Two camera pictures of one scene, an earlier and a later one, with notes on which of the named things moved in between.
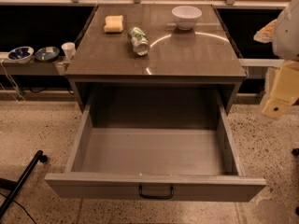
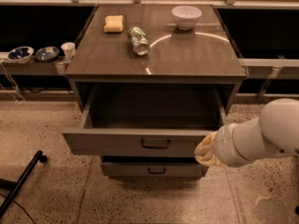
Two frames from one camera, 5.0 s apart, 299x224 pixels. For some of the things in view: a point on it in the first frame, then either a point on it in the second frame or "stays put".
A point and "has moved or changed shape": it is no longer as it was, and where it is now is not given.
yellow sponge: [114, 23] stays put
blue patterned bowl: [21, 54] stays put
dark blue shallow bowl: [47, 53] stays put
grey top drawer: [173, 146] has moved or changed shape
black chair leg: [17, 187] stays put
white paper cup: [69, 49] stays put
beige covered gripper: [288, 36] to [224, 147]
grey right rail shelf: [258, 67] stays put
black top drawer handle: [155, 196] to [156, 147]
